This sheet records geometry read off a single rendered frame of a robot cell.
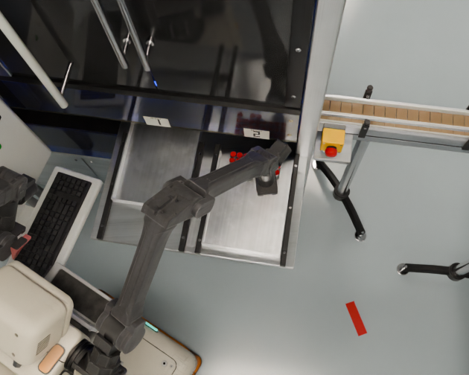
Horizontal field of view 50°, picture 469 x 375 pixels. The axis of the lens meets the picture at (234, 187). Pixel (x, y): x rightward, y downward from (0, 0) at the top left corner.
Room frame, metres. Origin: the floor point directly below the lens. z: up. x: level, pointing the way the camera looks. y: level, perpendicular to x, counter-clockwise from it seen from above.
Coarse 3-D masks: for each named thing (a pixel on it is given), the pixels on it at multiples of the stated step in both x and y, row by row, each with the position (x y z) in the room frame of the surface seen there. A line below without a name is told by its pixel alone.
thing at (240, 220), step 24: (216, 168) 0.68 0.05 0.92; (288, 168) 0.65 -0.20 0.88; (240, 192) 0.59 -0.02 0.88; (288, 192) 0.55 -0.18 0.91; (216, 216) 0.52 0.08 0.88; (240, 216) 0.50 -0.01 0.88; (264, 216) 0.49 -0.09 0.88; (216, 240) 0.43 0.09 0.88; (240, 240) 0.42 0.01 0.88; (264, 240) 0.40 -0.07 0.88
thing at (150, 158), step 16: (144, 128) 0.90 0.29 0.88; (160, 128) 0.89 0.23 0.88; (176, 128) 0.87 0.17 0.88; (128, 144) 0.84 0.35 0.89; (144, 144) 0.83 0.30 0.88; (160, 144) 0.82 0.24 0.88; (176, 144) 0.81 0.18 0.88; (192, 144) 0.80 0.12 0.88; (128, 160) 0.78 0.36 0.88; (144, 160) 0.77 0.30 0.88; (160, 160) 0.76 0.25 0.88; (176, 160) 0.75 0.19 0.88; (192, 160) 0.74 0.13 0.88; (128, 176) 0.72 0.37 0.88; (144, 176) 0.71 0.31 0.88; (160, 176) 0.70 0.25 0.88; (176, 176) 0.68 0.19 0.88; (192, 176) 0.67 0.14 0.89; (112, 192) 0.65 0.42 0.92; (128, 192) 0.66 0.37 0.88; (144, 192) 0.65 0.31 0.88
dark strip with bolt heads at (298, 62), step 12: (300, 0) 0.71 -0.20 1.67; (312, 0) 0.70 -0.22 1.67; (300, 12) 0.70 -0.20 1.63; (312, 12) 0.70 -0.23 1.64; (300, 24) 0.70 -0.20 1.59; (300, 36) 0.70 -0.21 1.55; (300, 48) 0.70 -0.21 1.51; (288, 60) 0.71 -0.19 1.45; (300, 60) 0.70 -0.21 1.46; (288, 72) 0.71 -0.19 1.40; (300, 72) 0.70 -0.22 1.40; (288, 84) 0.71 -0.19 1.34; (300, 84) 0.70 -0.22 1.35; (288, 96) 0.71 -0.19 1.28; (300, 96) 0.70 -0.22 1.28
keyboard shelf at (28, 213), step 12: (60, 168) 0.83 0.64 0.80; (48, 180) 0.79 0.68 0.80; (96, 180) 0.76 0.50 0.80; (96, 192) 0.71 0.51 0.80; (36, 204) 0.70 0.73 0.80; (84, 204) 0.67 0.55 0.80; (24, 216) 0.66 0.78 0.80; (84, 216) 0.62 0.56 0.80; (72, 228) 0.58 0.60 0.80; (72, 240) 0.54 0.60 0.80; (60, 252) 0.50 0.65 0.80
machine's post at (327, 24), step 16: (320, 0) 0.69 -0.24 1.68; (336, 0) 0.68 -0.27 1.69; (320, 16) 0.69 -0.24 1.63; (336, 16) 0.68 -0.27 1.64; (320, 32) 0.69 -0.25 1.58; (336, 32) 0.67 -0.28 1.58; (320, 48) 0.68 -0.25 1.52; (320, 64) 0.68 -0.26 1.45; (320, 80) 0.68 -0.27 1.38; (304, 96) 0.69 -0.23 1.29; (320, 96) 0.68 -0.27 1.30; (304, 112) 0.69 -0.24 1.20; (320, 112) 0.67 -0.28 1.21; (304, 128) 0.69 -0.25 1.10; (304, 144) 0.68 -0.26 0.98
